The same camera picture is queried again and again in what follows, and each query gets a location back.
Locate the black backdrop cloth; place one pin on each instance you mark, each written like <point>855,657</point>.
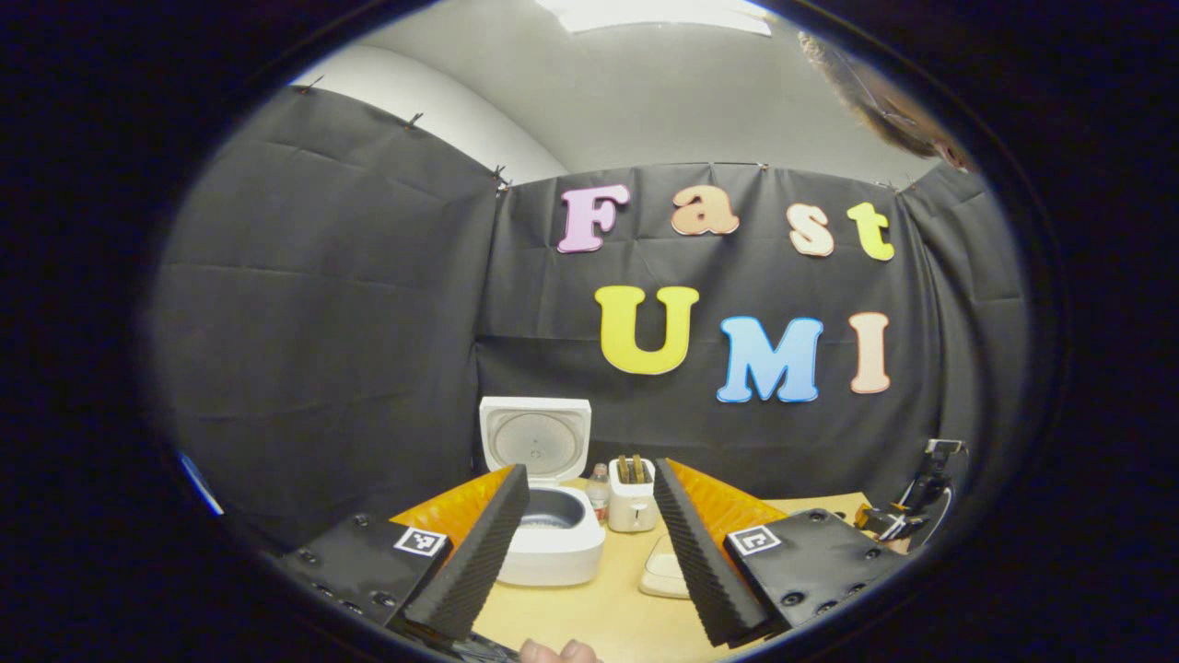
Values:
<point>322,322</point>

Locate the large ceiling light panel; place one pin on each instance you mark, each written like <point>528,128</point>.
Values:
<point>663,14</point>

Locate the small clear bottle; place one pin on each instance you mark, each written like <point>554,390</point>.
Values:
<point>599,497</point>

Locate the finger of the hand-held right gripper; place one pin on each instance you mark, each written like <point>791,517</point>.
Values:
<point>882,522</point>

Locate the cream rectangular tray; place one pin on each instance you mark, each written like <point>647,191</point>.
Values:
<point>661,566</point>

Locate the dark inner pot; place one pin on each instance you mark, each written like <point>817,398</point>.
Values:
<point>553,511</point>

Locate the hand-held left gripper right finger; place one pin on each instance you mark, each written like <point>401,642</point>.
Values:
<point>700,571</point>

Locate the person's head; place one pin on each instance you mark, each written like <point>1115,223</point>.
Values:
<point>884,106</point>

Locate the white rice cooker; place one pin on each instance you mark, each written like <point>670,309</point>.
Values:
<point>553,562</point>

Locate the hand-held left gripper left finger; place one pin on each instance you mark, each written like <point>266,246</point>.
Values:
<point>479,562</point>

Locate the white chopstick holder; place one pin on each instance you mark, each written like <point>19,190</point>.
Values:
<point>633,511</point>

